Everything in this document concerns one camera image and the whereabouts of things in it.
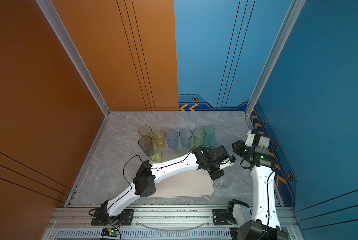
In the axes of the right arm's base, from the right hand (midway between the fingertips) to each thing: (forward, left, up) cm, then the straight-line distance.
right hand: (234, 144), depth 78 cm
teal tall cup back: (+16, +10, -8) cm, 20 cm away
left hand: (-10, +7, -11) cm, 16 cm away
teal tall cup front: (+12, +9, -13) cm, 21 cm away
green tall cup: (+14, +17, -9) cm, 24 cm away
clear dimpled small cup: (+3, +37, -15) cm, 40 cm away
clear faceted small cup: (-12, +4, -20) cm, 23 cm away
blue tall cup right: (+9, +26, -5) cm, 28 cm away
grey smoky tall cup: (+9, +50, -10) cm, 52 cm away
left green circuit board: (-35, +62, -21) cm, 75 cm away
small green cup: (+3, +44, -17) cm, 48 cm away
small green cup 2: (+2, +28, -10) cm, 30 cm away
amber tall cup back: (+15, +51, -5) cm, 53 cm away
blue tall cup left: (+9, +34, -6) cm, 35 cm away
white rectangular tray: (-13, +20, -18) cm, 30 cm away
